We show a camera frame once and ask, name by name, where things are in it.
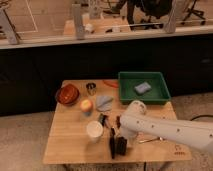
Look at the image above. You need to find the black eraser block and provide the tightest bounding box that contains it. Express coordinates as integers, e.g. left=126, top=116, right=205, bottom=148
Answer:
left=116, top=137, right=127, bottom=155

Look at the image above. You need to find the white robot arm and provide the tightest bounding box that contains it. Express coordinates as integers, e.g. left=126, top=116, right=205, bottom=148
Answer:
left=120, top=100, right=213, bottom=154

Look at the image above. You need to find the orange carrot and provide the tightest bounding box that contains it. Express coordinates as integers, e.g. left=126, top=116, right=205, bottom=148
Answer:
left=103, top=80, right=119, bottom=88

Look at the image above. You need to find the small metal cup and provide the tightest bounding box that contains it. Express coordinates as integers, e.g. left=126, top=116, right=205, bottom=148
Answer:
left=86, top=82, right=96, bottom=96

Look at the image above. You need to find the grey folded cloth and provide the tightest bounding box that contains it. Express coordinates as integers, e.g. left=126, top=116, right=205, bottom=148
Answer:
left=96, top=95, right=113, bottom=112

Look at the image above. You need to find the red apple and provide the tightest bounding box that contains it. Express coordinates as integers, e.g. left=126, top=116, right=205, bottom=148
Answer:
left=80, top=99, right=93, bottom=112

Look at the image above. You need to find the black binder clip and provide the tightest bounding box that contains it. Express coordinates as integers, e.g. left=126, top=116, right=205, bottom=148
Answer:
left=98, top=113, right=108, bottom=126

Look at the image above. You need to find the grey sponge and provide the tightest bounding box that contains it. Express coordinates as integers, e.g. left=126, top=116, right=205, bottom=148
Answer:
left=134, top=82, right=151, bottom=94

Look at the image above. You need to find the bunch of dark grapes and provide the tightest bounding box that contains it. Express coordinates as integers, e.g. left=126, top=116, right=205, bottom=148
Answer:
left=116, top=116, right=121, bottom=129

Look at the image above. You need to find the brown wooden bowl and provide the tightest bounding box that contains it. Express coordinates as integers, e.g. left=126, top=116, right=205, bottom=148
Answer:
left=55, top=84, right=79, bottom=105

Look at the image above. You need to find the white paper cup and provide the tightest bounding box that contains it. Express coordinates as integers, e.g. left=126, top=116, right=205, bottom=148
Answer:
left=86, top=121, right=104, bottom=142

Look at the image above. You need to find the green plastic tray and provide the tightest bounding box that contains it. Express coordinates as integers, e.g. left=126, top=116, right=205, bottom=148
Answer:
left=118, top=72, right=171, bottom=105

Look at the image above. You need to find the light wooden background table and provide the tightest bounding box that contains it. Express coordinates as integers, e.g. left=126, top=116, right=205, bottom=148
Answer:
left=63, top=18, right=131, bottom=36

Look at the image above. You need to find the black office chair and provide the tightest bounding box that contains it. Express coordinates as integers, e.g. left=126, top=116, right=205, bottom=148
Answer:
left=127, top=0, right=173, bottom=30

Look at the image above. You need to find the black handled knife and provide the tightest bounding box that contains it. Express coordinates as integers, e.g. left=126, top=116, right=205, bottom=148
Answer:
left=109, top=128, right=115, bottom=159

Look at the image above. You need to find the black cable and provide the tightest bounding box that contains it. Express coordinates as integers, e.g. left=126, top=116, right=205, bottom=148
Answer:
left=189, top=114, right=213, bottom=122

